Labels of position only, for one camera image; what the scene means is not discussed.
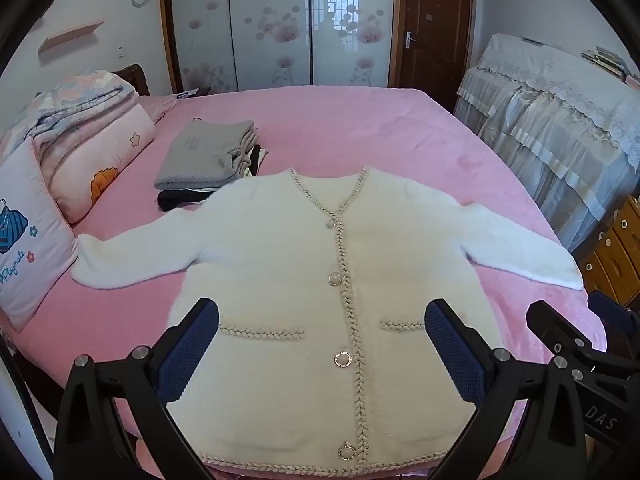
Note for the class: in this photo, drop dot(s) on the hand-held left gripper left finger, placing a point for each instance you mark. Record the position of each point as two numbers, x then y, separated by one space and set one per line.
190 350

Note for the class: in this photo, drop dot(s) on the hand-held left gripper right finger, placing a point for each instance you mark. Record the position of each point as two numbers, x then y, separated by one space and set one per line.
455 355

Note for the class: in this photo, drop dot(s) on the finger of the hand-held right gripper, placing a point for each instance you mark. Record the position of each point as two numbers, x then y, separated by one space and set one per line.
612 312
560 330

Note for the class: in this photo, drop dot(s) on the white fluffy cardigan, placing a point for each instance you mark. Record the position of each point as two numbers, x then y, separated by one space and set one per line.
280 260

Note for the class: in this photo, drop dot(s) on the beige folded knit clothes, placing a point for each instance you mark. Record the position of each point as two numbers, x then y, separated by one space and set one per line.
248 152

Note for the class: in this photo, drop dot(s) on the wooden drawer cabinet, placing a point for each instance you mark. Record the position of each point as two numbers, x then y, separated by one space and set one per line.
617 245

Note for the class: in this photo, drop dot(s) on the pink printed pillow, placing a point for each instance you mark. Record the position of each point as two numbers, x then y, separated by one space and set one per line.
30 240

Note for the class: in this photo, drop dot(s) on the grey folded sweater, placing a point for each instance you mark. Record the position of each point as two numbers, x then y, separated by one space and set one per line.
200 155

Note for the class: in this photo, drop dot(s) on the pink flower pillow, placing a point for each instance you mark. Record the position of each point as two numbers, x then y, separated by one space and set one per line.
100 160

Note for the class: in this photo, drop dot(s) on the pink bed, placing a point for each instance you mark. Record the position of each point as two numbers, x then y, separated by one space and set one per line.
350 135

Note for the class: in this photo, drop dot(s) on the stack of books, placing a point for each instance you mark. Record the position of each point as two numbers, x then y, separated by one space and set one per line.
607 60

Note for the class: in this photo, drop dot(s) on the small dark packet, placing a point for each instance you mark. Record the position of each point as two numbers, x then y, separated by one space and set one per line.
187 93

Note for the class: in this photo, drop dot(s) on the dark wooden headboard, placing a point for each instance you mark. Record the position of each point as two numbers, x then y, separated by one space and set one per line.
135 77

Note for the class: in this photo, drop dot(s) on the floral folded quilt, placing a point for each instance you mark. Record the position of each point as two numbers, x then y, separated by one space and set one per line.
75 95

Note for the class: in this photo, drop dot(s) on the floral sliding door wardrobe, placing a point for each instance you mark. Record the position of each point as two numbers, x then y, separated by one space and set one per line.
270 20

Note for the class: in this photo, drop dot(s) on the brown wooden door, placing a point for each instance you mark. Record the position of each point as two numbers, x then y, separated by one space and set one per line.
435 10

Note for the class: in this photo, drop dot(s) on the pink wall shelf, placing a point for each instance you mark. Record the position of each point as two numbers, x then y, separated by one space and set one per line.
70 36

